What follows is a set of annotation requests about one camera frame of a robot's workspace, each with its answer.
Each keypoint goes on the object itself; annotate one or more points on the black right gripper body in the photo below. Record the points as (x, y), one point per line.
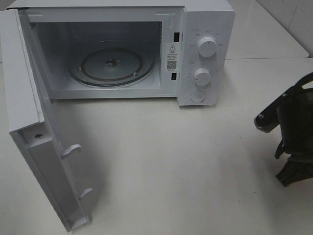
(293, 113)

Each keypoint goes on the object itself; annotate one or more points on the white microwave oven body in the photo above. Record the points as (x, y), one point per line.
(166, 29)

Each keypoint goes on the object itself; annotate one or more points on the round door release button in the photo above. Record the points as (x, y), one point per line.
(198, 96)

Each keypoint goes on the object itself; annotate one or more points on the white microwave door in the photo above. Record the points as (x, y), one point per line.
(31, 120)

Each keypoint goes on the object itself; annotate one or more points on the glass microwave turntable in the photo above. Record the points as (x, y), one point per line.
(111, 67)

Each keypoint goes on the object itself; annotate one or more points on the white timer knob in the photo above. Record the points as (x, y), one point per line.
(202, 77)

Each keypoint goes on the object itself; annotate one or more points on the white upper power knob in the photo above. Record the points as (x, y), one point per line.
(207, 46)

